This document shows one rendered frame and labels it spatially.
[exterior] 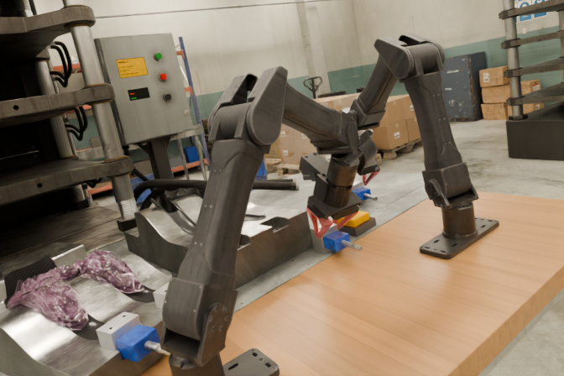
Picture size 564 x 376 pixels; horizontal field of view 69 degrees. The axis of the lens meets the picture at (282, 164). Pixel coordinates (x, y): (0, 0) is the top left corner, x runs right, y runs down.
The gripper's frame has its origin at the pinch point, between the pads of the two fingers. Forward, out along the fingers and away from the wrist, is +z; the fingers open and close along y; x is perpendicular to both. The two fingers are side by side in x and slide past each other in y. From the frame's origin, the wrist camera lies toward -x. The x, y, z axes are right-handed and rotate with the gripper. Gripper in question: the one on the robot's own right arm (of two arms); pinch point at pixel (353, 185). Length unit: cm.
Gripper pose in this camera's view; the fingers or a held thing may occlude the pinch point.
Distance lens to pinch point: 126.2
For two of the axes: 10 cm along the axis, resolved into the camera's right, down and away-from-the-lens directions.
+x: 4.1, 5.6, -7.2
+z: -0.2, 7.9, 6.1
